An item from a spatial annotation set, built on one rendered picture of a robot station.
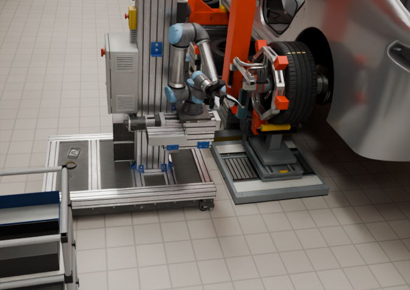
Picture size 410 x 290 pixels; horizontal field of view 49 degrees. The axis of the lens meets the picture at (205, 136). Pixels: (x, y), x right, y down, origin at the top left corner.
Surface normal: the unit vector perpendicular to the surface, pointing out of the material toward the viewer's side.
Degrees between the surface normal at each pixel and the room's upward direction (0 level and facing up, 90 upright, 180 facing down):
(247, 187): 0
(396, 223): 0
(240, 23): 90
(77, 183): 0
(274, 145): 90
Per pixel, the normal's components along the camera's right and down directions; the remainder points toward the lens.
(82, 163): 0.09, -0.84
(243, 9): 0.25, 0.54
